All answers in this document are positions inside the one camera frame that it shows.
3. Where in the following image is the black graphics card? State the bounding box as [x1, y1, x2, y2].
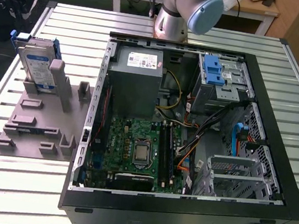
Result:
[105, 169, 155, 194]

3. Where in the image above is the blue drive latch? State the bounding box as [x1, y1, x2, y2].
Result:
[200, 54, 229, 87]

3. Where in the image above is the silver CPU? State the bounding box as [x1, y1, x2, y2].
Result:
[134, 145, 151, 162]

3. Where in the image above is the grey power supply unit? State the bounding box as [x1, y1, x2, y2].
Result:
[102, 43, 167, 122]

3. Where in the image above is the grey parts rack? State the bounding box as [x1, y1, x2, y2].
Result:
[0, 51, 100, 168]

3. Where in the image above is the hard disk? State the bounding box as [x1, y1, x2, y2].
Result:
[2, 30, 66, 95]

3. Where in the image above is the black RAM slot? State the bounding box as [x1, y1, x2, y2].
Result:
[161, 122, 181, 185]
[153, 121, 173, 186]

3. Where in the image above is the metal optical drive cage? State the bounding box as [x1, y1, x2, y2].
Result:
[189, 51, 260, 122]

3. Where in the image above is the black wire bundle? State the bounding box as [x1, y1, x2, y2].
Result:
[184, 98, 237, 157]

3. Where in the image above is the orange wire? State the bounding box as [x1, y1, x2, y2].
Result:
[175, 153, 193, 177]

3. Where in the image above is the yellow wire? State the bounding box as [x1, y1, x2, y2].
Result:
[157, 69, 186, 113]

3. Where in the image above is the green motherboard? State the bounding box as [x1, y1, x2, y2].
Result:
[83, 111, 193, 201]

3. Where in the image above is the blue data wire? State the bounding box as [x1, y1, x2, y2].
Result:
[229, 122, 250, 159]

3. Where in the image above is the CPU socket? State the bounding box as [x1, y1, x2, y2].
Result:
[129, 137, 154, 172]

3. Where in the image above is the metal disk bay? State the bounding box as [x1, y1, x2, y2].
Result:
[201, 152, 282, 205]

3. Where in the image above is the black PC case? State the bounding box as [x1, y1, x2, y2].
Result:
[55, 27, 299, 224]

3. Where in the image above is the red power wire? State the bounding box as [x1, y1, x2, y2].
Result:
[244, 135, 266, 151]

